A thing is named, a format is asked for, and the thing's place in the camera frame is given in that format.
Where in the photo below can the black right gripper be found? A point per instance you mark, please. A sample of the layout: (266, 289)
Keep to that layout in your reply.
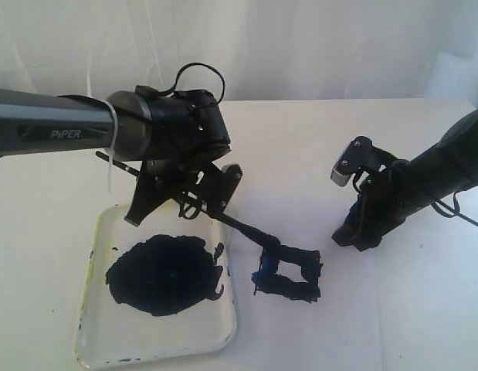
(381, 204)

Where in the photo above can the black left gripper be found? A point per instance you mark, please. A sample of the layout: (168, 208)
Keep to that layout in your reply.
(161, 180)

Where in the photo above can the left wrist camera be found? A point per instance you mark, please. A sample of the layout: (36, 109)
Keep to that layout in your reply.
(219, 185)

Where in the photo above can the black paintbrush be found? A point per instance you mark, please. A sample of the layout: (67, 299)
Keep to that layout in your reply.
(265, 240)

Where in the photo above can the white paint tray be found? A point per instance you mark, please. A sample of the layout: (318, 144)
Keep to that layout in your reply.
(155, 291)

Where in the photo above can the white zip tie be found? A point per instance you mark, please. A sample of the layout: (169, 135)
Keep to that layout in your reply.
(110, 151)

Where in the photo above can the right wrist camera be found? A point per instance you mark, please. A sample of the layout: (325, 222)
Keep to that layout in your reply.
(352, 158)

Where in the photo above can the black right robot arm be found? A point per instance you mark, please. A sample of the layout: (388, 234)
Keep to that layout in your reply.
(447, 168)

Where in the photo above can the white backdrop curtain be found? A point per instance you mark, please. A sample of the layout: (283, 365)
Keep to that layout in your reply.
(250, 50)

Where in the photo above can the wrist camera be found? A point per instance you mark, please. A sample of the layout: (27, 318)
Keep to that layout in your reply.
(219, 185)
(352, 158)

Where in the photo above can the white paper with square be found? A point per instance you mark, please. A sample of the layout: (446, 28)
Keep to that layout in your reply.
(339, 331)

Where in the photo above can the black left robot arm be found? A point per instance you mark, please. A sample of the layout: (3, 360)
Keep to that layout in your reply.
(176, 137)

